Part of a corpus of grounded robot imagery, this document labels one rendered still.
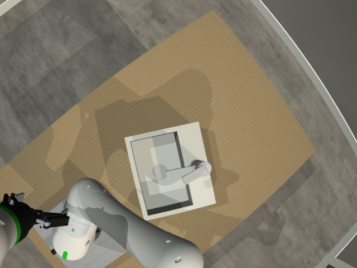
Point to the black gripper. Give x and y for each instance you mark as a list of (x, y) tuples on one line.
[(47, 219)]

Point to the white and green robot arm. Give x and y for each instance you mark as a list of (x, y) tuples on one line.
[(92, 207)]

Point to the grey mixer tap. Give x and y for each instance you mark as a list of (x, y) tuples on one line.
[(196, 169)]

